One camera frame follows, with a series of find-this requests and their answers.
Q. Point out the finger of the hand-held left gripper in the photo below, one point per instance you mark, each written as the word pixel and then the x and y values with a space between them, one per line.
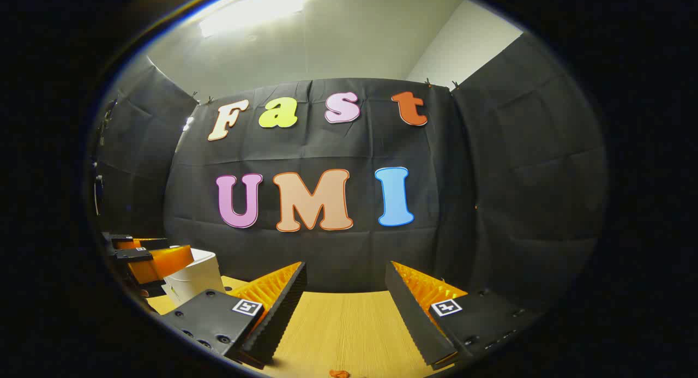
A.
pixel 139 241
pixel 163 263

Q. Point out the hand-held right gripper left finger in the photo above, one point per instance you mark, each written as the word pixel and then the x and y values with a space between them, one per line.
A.
pixel 281 312

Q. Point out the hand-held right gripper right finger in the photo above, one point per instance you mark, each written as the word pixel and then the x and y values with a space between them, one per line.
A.
pixel 411 318

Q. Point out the white desktop garbage bin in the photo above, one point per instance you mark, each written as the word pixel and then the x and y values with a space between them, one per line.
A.
pixel 196 282

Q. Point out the orange paper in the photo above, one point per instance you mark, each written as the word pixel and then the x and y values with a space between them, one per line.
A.
pixel 339 373

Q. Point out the wooden desktop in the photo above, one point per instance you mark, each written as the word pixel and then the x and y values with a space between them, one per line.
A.
pixel 349 334

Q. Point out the black backdrop cloth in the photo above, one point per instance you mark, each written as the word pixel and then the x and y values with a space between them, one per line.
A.
pixel 338 247

